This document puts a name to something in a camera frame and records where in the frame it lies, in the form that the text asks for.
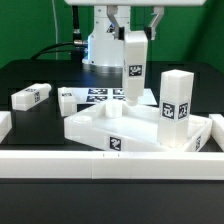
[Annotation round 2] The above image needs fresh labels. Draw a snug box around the white sheet with tags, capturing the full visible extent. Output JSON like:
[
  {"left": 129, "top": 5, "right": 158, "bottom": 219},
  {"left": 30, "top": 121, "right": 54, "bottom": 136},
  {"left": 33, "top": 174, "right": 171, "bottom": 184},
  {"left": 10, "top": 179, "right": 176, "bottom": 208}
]
[{"left": 71, "top": 88, "right": 157, "bottom": 105}]

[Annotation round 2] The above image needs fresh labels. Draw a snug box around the black vertical cable connector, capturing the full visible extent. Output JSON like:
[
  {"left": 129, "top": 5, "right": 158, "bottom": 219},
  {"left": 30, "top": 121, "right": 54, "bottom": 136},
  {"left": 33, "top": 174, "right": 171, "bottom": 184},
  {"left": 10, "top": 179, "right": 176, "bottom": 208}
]
[{"left": 72, "top": 6, "right": 81, "bottom": 40}]

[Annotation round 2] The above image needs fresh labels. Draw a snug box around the white right fence block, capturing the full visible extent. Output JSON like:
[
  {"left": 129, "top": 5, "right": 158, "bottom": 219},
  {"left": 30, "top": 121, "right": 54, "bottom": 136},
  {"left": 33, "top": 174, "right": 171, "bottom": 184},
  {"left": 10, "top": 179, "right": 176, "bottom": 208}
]
[{"left": 209, "top": 114, "right": 224, "bottom": 152}]

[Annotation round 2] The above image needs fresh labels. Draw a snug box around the white desk top tray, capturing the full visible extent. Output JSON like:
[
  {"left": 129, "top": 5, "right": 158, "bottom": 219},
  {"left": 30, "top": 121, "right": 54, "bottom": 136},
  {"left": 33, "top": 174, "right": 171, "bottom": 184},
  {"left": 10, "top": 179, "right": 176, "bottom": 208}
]
[{"left": 64, "top": 100, "right": 212, "bottom": 152}]

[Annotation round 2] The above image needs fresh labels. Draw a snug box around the white front fence bar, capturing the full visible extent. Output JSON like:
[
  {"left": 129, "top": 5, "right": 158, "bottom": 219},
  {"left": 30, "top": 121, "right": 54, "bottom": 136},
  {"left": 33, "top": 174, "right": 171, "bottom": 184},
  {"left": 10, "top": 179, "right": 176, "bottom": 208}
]
[{"left": 0, "top": 150, "right": 224, "bottom": 180}]

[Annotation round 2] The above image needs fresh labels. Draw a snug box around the white left fence block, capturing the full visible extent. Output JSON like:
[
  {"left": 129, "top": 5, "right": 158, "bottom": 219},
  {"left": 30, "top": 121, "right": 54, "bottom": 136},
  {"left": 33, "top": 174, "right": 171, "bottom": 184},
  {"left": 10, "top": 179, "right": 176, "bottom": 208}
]
[{"left": 0, "top": 111, "right": 12, "bottom": 143}]

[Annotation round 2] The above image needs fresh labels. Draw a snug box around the black cable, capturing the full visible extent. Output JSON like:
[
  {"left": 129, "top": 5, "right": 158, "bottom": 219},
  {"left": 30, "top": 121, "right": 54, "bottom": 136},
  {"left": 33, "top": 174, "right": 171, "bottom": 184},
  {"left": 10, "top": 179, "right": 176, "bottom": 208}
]
[{"left": 30, "top": 40, "right": 88, "bottom": 61}]

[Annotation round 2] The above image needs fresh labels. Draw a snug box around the white fence block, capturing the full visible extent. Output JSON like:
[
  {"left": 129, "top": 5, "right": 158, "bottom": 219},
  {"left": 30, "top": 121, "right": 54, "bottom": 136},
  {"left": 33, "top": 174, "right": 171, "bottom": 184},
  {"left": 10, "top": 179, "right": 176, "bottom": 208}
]
[
  {"left": 0, "top": 111, "right": 12, "bottom": 143},
  {"left": 209, "top": 114, "right": 224, "bottom": 152}
]

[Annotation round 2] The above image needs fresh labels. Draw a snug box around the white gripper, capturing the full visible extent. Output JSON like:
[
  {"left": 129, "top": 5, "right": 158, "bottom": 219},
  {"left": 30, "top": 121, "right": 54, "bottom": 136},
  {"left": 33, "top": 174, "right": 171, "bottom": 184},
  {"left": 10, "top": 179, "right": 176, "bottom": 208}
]
[{"left": 64, "top": 0, "right": 206, "bottom": 40}]

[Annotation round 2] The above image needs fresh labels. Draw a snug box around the white thin cable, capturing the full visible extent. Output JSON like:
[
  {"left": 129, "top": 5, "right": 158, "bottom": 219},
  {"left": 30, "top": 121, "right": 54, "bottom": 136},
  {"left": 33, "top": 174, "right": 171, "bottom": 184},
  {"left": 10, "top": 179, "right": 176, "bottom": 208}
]
[{"left": 51, "top": 0, "right": 59, "bottom": 61}]

